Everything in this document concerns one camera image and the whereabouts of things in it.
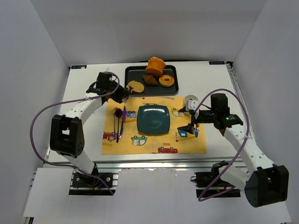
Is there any brown bread slice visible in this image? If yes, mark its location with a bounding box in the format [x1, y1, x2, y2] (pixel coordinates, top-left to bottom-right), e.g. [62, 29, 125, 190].
[126, 80, 145, 94]

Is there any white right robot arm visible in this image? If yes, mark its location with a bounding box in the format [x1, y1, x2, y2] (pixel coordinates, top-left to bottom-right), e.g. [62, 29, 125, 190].
[178, 89, 289, 208]

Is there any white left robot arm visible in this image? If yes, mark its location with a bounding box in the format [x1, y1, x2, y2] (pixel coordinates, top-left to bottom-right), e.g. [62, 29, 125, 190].
[50, 72, 132, 176]

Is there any orange pumpkin bread loaf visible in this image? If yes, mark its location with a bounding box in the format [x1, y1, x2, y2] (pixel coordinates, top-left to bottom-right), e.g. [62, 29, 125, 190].
[145, 57, 166, 77]

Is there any pale green cup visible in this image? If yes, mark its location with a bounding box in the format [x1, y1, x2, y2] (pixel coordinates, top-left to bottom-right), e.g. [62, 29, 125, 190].
[183, 95, 198, 107]

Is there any purple iridescent spoon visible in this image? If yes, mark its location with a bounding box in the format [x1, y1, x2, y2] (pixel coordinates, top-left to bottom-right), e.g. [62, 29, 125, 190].
[115, 108, 122, 143]

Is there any purple iridescent knife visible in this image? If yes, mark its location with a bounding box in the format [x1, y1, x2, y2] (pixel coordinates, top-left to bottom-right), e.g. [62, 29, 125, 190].
[119, 106, 127, 139]

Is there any black serving tray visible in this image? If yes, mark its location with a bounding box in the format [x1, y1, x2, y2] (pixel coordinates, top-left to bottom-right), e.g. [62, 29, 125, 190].
[125, 65, 179, 96]

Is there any dark teal square plate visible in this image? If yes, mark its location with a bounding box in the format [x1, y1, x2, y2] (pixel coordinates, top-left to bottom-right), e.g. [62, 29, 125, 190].
[137, 105, 170, 135]

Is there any brown croissant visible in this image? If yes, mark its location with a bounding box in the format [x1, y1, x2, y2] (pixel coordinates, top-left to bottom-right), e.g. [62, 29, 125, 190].
[142, 74, 159, 86]

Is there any glazed doughnut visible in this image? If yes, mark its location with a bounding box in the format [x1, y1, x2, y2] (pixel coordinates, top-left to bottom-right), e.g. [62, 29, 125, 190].
[159, 75, 175, 87]

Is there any yellow vehicle print placemat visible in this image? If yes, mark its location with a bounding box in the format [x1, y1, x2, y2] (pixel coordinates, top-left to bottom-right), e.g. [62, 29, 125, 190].
[101, 97, 206, 154]

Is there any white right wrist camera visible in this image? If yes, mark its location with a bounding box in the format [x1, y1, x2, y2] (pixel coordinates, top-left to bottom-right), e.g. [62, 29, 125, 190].
[185, 99, 199, 119]

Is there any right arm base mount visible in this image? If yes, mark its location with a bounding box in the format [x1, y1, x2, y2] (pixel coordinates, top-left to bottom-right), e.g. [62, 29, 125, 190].
[190, 161, 241, 198]

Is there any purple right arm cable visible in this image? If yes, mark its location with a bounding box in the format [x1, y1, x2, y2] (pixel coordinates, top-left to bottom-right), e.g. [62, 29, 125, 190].
[192, 88, 250, 202]

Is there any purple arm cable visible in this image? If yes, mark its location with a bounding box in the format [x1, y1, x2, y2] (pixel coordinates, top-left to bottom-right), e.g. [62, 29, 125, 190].
[192, 88, 250, 202]
[29, 72, 121, 196]

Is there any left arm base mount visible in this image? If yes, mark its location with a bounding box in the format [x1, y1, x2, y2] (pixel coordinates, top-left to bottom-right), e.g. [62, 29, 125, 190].
[69, 172, 118, 196]

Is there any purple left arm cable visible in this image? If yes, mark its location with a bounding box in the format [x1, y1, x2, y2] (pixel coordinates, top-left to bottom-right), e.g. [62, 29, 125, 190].
[29, 72, 121, 196]

